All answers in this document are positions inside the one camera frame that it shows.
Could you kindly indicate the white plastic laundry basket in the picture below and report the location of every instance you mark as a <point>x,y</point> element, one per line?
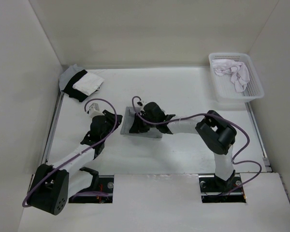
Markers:
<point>224,88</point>

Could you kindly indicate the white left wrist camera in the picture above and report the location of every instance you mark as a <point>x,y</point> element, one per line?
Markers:
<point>94,110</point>

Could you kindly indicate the folded white tank top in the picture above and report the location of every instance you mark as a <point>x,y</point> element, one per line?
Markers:
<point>89,83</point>

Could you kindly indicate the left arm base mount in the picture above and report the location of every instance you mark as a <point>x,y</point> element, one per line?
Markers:
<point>101,191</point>

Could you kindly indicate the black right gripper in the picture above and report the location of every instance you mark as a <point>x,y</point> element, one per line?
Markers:
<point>137,126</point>

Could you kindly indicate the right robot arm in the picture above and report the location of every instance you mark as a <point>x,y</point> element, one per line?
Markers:
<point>216,133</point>

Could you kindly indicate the grey tank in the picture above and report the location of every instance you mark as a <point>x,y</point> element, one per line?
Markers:
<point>67,76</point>
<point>128,121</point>

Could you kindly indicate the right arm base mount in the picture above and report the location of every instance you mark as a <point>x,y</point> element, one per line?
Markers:
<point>214,192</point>

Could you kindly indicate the folded grey tank top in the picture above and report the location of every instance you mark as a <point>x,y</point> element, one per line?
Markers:
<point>67,76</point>

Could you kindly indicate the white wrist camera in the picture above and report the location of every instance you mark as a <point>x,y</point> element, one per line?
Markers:
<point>94,110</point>
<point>141,103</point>

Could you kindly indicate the folded black tank top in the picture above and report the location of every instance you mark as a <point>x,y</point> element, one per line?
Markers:
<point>72,92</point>

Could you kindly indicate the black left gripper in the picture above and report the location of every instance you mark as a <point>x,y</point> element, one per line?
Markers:
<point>110,117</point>

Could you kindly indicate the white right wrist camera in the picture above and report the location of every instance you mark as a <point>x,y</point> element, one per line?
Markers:
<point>141,103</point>

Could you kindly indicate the white tank top in basket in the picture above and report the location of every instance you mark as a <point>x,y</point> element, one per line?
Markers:
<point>238,72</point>

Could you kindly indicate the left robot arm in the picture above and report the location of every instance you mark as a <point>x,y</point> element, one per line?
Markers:
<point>61,182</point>

